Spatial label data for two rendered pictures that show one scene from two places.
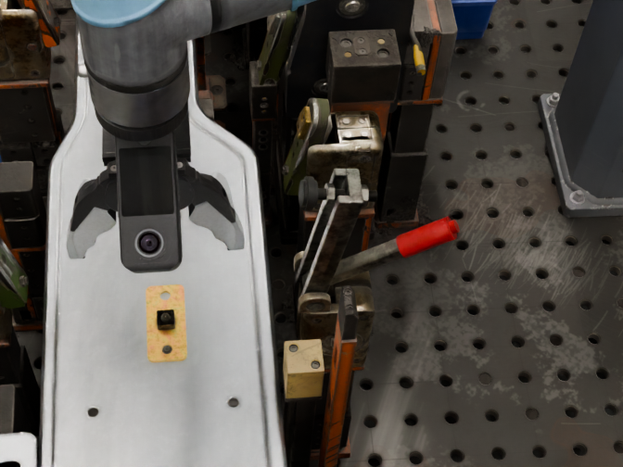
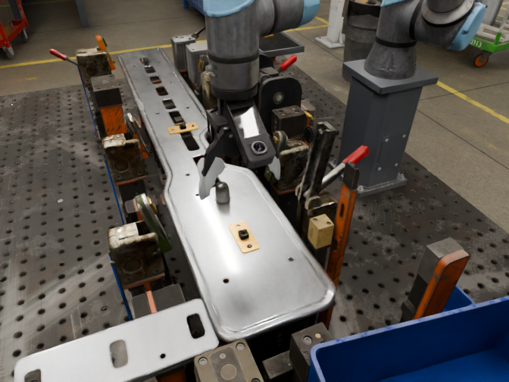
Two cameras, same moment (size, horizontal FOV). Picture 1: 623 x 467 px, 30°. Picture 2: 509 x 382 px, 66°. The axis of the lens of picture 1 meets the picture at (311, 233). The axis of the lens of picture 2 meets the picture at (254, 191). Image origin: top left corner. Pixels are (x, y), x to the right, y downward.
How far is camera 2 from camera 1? 49 cm
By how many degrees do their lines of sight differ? 20
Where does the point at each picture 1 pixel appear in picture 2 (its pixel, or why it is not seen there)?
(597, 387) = (404, 250)
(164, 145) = (251, 105)
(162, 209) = (260, 132)
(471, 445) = (368, 285)
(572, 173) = not seen: hidden behind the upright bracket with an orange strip
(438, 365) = not seen: hidden behind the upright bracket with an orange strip
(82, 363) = (210, 262)
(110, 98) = (229, 71)
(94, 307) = (207, 239)
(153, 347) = (242, 247)
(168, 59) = (256, 41)
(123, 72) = (237, 48)
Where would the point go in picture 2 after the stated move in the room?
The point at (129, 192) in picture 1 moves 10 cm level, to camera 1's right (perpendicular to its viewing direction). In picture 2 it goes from (241, 127) to (304, 120)
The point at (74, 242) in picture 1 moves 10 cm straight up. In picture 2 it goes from (205, 183) to (200, 132)
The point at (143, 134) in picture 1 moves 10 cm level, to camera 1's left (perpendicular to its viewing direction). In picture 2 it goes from (243, 95) to (176, 101)
